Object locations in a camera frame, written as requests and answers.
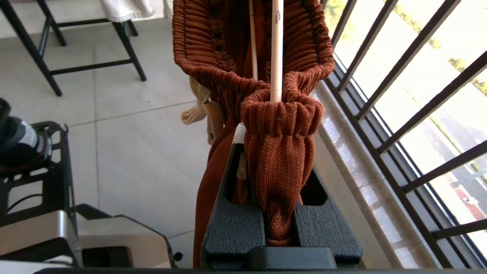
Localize brown knitted garment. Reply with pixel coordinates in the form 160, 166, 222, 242
172, 0, 336, 269

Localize beige cloth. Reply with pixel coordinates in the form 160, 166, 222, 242
180, 75, 226, 145

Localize white towel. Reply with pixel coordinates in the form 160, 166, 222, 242
100, 0, 155, 23

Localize wooden drying rack rods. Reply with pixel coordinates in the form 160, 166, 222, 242
248, 0, 285, 102

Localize black cable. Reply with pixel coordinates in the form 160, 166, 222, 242
6, 193, 43, 213

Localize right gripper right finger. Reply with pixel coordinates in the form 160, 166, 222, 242
295, 168, 363, 264

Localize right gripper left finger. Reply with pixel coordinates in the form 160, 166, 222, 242
201, 123, 266, 267

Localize black window railing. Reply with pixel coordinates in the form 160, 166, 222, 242
320, 0, 487, 269

